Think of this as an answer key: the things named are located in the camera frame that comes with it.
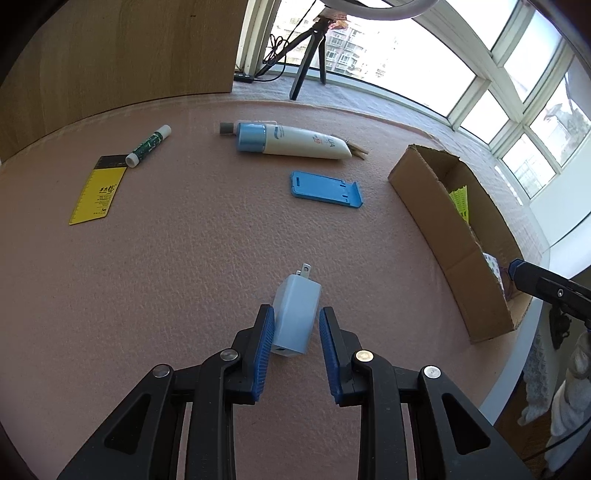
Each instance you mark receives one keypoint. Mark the white plug charger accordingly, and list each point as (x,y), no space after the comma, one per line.
(295,314)

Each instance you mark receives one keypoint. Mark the green white glue stick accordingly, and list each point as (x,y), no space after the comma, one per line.
(147,145)

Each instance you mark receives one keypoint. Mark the yellow shuttlecock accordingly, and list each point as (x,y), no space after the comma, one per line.
(461,205)

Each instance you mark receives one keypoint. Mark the white blue sunscreen tube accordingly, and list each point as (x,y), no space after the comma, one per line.
(300,141)

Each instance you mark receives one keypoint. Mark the white lace cloth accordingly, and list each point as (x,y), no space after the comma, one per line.
(535,383)

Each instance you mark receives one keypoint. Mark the black inline remote control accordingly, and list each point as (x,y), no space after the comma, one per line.
(244,77)

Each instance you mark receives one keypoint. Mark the cardboard box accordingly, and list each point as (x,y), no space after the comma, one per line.
(438,221)

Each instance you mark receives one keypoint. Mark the pink crumpled wrapper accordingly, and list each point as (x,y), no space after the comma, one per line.
(334,21)

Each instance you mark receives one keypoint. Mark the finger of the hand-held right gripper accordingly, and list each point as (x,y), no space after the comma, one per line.
(545,286)

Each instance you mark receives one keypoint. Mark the dark hanging ornament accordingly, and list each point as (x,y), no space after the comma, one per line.
(559,325)

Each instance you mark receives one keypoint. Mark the person's right hand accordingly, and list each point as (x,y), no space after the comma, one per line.
(575,392)

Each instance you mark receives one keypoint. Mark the white window frame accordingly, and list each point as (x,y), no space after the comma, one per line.
(496,69)

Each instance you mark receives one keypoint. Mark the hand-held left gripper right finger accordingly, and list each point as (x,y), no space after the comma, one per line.
(330,355)

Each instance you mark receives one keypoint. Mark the small white grey-capped tube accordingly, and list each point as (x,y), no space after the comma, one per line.
(226,128)

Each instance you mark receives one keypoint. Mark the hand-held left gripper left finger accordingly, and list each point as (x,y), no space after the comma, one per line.
(263,350)

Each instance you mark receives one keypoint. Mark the blue phone stand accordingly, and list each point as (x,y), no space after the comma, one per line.
(318,187)

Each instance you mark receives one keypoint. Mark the white checked cloth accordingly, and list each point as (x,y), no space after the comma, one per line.
(392,110)

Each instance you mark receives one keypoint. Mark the wooden clothespin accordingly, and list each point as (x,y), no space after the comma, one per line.
(360,151)

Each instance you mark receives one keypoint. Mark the large wooden board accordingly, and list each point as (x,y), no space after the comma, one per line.
(115,55)

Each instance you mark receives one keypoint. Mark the yellow black card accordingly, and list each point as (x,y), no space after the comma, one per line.
(97,194)

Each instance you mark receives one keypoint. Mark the black tripod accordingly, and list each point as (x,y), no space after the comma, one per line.
(300,74)

